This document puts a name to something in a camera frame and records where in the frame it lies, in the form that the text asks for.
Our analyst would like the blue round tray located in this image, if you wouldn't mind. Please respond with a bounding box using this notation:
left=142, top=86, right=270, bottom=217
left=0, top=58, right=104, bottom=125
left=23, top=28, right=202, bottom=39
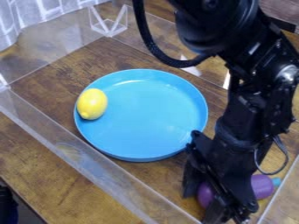
left=74, top=69, right=209, bottom=162

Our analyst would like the clear acrylic enclosure wall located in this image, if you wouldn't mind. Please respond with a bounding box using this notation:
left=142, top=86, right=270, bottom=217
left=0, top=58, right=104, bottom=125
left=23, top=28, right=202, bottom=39
left=0, top=0, right=299, bottom=224

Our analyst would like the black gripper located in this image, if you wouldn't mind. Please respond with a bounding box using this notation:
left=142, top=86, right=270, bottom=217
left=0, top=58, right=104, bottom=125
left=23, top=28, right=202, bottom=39
left=182, top=130, right=259, bottom=224

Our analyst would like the black braided cable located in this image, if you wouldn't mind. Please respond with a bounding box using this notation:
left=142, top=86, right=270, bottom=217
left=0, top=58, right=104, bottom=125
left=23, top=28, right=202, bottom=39
left=131, top=0, right=211, bottom=69

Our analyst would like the white patterned curtain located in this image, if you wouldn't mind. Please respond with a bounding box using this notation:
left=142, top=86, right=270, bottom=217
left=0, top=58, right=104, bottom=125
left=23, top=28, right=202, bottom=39
left=0, top=0, right=110, bottom=52

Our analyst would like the purple toy eggplant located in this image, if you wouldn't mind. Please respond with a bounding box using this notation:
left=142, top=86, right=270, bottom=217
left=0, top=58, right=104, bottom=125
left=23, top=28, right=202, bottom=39
left=197, top=174, right=282, bottom=207

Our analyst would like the yellow toy lemon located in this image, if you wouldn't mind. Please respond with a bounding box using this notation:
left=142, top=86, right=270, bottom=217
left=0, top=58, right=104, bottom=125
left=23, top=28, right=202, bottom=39
left=76, top=88, right=108, bottom=120

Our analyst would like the thin black wire loop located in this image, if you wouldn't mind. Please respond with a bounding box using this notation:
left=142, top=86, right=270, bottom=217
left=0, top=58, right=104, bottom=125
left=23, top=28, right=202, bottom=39
left=254, top=135, right=290, bottom=176

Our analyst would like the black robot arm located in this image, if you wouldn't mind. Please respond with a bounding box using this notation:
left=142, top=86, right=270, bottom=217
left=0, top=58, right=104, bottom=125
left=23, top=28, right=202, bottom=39
left=170, top=0, right=299, bottom=224

